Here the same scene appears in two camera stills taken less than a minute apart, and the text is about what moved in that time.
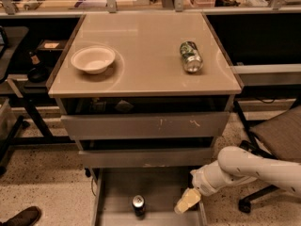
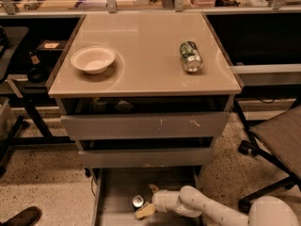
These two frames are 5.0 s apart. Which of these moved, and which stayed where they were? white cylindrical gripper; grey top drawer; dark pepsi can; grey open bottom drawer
Moved: white cylindrical gripper
Stayed: dark pepsi can; grey open bottom drawer; grey top drawer
